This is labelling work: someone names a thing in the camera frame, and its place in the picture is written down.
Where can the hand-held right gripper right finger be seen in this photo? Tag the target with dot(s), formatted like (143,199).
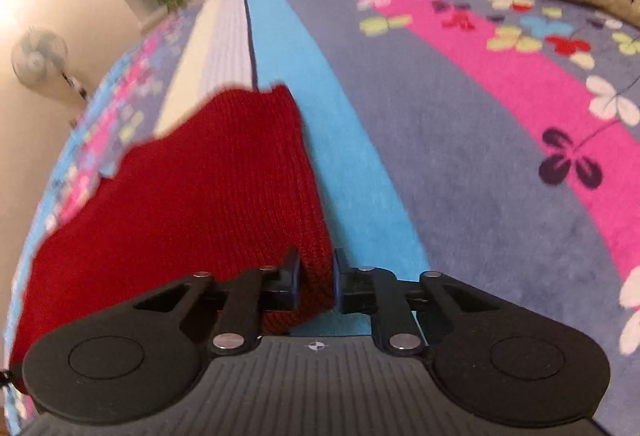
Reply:
(339,286)

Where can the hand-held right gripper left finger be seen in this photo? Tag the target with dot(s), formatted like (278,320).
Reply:
(295,286)

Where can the red knit sweater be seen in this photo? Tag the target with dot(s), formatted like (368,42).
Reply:
(200,206)

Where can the floral striped blanket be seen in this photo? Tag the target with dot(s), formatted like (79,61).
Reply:
(450,166)

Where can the white standing fan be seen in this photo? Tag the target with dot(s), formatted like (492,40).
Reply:
(39,55)

